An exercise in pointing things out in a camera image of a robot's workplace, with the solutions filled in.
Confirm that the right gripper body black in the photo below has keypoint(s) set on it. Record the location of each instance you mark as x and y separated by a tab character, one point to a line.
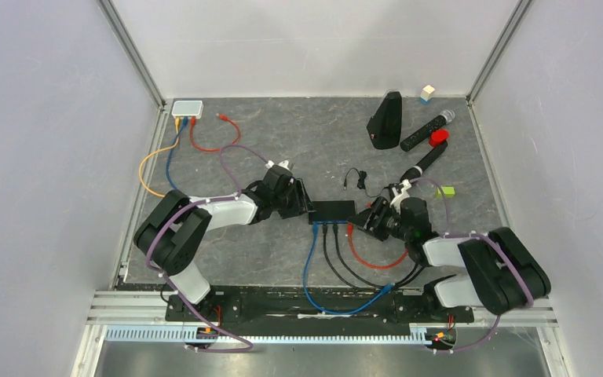
388	223

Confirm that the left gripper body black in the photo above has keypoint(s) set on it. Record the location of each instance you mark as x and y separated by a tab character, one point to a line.
293	202

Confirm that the black network switch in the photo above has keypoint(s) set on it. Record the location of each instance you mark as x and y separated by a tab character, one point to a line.
331	211

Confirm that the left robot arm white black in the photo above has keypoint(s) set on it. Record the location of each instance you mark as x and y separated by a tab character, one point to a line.
171	235

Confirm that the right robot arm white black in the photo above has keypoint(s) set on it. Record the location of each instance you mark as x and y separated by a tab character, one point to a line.
500	273

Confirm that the green block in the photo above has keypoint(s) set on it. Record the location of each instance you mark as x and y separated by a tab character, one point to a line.
445	191

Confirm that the black microphone lower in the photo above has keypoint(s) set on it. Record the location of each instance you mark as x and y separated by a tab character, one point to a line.
424	163

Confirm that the red round cap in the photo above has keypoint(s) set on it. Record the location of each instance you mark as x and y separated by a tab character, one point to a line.
438	137

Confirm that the black wedge shaped stand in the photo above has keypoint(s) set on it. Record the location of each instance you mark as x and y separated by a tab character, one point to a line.
384	127

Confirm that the black microphone silver head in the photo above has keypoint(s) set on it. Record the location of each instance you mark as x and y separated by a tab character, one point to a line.
445	117

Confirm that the white blue block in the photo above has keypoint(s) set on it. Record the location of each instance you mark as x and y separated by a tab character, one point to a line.
427	94

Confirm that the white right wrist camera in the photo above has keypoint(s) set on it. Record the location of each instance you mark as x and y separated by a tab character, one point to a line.
398	192

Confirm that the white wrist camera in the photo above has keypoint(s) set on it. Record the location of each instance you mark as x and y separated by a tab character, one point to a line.
398	192
286	165

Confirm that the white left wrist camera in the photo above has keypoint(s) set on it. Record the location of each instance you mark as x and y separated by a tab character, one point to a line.
286	165

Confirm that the white network switch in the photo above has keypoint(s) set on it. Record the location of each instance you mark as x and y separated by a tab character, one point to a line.
187	109

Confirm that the aluminium frame rail front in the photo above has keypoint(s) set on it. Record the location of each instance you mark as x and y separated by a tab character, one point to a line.
141	317

